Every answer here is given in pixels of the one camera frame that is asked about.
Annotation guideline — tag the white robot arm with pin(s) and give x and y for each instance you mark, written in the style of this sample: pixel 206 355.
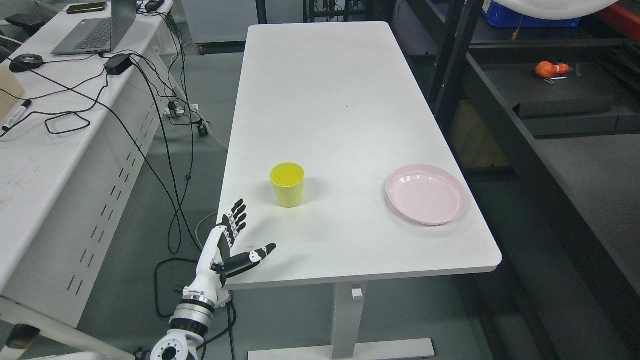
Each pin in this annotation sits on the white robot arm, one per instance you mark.
pixel 188 326

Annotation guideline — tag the black computer mouse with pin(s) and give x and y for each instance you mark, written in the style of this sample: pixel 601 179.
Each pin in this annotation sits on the black computer mouse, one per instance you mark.
pixel 26 62

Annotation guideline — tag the grey laptop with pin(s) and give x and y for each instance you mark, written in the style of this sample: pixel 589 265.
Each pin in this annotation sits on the grey laptop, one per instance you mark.
pixel 99 35

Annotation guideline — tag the white power strip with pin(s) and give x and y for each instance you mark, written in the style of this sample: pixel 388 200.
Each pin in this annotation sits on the white power strip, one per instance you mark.
pixel 175 110

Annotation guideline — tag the black metal rack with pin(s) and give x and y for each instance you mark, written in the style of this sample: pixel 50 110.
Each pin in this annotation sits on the black metal rack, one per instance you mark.
pixel 554 165

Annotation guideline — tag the pink plastic plate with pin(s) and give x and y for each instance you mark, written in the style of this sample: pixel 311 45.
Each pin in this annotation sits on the pink plastic plate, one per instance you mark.
pixel 426 194

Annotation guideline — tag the white table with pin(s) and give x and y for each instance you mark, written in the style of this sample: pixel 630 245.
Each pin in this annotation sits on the white table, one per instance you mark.
pixel 340 100

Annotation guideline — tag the blue plastic crate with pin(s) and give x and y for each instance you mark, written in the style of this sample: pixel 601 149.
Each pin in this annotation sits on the blue plastic crate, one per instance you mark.
pixel 499 16

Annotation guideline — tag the white side desk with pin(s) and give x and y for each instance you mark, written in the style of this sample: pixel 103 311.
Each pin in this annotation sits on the white side desk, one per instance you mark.
pixel 67 172

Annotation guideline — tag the yellow plastic cup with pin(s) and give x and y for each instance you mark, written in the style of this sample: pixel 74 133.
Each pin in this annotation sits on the yellow plastic cup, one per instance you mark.
pixel 287 180

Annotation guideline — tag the black power adapter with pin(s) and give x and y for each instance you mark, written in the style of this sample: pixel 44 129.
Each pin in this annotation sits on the black power adapter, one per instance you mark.
pixel 118 64

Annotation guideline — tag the orange toy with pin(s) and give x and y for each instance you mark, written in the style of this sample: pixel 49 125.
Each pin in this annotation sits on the orange toy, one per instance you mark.
pixel 546 69

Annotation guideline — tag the black smartphone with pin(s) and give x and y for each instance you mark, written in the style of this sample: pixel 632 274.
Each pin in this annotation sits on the black smartphone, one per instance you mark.
pixel 84 8

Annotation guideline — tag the black white marker pen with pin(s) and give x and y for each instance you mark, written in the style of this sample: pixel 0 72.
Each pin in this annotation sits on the black white marker pen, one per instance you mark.
pixel 16 116

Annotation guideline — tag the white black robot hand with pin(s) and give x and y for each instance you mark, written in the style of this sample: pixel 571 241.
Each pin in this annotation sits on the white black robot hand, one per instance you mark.
pixel 216 264

